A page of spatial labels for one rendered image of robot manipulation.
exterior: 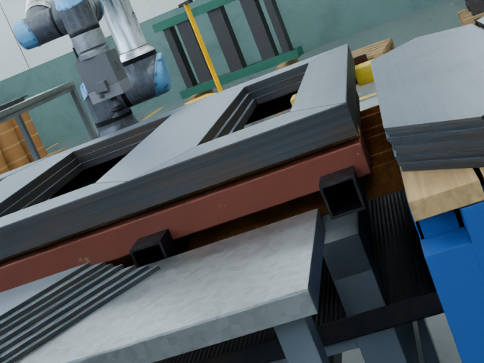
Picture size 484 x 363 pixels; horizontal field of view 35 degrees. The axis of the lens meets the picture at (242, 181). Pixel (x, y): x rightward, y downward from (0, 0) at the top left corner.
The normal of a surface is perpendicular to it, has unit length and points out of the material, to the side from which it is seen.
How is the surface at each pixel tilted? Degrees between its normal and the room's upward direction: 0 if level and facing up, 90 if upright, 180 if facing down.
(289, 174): 90
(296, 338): 90
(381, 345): 90
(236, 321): 90
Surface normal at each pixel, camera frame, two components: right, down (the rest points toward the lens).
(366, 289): -0.14, 0.28
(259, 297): -0.36, -0.91
